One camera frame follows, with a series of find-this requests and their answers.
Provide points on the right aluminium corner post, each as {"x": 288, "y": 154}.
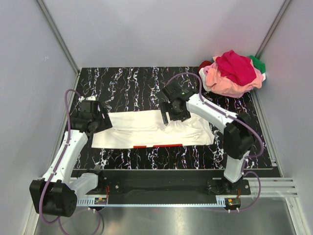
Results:
{"x": 274, "y": 25}

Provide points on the aluminium corner post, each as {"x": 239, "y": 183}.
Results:
{"x": 55, "y": 31}
{"x": 274, "y": 25}

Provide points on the green t-shirt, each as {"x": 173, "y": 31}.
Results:
{"x": 258, "y": 64}

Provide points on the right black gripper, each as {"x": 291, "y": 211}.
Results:
{"x": 166, "y": 106}

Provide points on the dark red t-shirt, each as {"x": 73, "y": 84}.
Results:
{"x": 203, "y": 70}

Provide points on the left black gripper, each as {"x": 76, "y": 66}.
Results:
{"x": 105, "y": 122}

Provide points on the aluminium rail profile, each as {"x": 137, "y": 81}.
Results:
{"x": 266, "y": 187}

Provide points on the left aluminium corner post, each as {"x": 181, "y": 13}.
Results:
{"x": 55, "y": 31}

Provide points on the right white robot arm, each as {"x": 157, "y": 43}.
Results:
{"x": 238, "y": 139}

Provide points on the pink t-shirt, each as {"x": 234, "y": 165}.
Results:
{"x": 218, "y": 84}

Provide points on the magenta t-shirt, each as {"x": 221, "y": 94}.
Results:
{"x": 236, "y": 68}

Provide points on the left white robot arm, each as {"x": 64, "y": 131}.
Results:
{"x": 55, "y": 194}

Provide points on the white t-shirt red print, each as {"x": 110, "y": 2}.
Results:
{"x": 146, "y": 128}

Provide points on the grey slotted cable duct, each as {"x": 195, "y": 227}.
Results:
{"x": 145, "y": 202}

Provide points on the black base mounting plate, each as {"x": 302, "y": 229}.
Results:
{"x": 211, "y": 181}

